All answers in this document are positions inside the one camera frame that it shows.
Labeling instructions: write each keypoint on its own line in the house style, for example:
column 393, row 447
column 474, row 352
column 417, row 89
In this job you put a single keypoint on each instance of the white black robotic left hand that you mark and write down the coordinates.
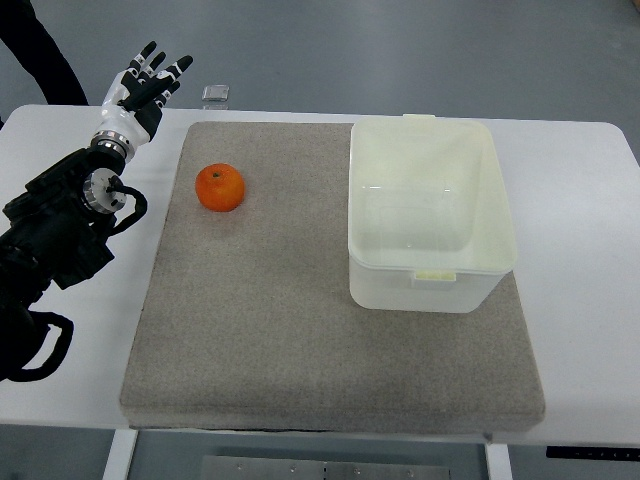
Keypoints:
column 132, row 108

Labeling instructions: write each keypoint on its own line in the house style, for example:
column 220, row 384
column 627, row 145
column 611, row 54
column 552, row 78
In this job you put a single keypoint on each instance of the orange fruit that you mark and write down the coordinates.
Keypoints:
column 220, row 187

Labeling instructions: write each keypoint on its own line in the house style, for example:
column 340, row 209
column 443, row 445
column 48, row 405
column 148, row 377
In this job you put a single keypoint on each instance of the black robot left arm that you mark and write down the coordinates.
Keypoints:
column 60, row 225

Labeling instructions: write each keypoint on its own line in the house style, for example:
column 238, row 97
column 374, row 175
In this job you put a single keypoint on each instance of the translucent white plastic box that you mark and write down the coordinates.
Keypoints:
column 429, row 223

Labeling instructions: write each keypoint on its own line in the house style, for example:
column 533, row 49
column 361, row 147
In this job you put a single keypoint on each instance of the small clear square object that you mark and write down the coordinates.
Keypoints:
column 218, row 93

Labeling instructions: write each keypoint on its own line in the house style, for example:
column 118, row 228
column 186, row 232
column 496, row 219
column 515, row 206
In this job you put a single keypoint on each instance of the grey felt mat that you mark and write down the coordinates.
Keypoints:
column 248, row 322

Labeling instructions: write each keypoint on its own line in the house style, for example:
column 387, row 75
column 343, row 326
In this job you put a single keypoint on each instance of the white left table leg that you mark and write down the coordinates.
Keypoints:
column 120, row 455

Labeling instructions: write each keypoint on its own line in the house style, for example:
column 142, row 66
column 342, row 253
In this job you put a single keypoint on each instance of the white table leg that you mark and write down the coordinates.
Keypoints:
column 120, row 455
column 497, row 459

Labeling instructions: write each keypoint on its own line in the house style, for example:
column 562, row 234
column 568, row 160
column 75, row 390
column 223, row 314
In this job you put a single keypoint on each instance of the white right table leg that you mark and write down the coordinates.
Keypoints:
column 497, row 459

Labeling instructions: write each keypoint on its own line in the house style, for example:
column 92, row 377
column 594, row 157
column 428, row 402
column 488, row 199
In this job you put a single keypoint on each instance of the black table control panel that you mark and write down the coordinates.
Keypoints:
column 593, row 453

